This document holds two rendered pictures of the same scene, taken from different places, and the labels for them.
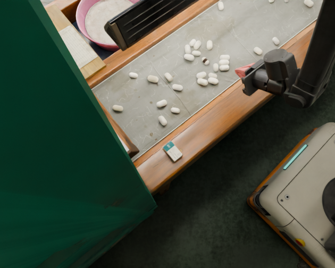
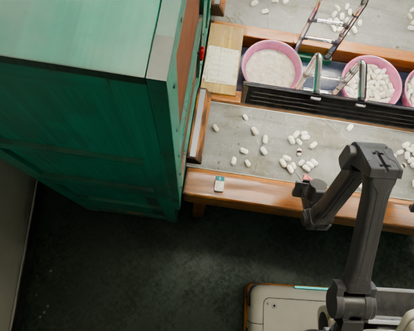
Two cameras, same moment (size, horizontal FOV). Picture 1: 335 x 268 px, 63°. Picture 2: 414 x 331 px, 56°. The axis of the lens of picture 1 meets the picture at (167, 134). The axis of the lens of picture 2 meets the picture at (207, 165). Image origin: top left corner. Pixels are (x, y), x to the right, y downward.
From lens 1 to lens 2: 66 cm
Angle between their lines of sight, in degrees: 11
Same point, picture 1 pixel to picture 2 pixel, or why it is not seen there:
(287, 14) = not seen: hidden behind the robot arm
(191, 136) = (239, 187)
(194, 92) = (271, 164)
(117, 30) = (246, 91)
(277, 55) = (319, 185)
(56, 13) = (238, 35)
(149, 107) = (234, 146)
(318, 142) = not seen: hidden behind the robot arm
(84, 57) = (227, 78)
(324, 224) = not seen: outside the picture
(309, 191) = (294, 319)
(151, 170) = (196, 182)
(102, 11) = (269, 58)
